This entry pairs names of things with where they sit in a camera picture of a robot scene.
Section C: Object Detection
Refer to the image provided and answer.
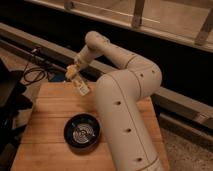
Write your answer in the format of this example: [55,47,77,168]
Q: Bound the metal floor rail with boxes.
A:
[0,22,213,141]

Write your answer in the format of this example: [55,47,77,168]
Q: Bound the black round bowl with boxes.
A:
[64,113,101,149]

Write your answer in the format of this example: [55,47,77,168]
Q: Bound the small clear bottle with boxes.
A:
[74,80,90,96]

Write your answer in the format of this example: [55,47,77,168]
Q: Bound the dark object at left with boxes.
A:
[0,59,33,171]

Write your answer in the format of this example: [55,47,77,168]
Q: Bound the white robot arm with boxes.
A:
[65,31,164,171]

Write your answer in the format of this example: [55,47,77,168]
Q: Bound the black cable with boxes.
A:
[22,63,56,84]

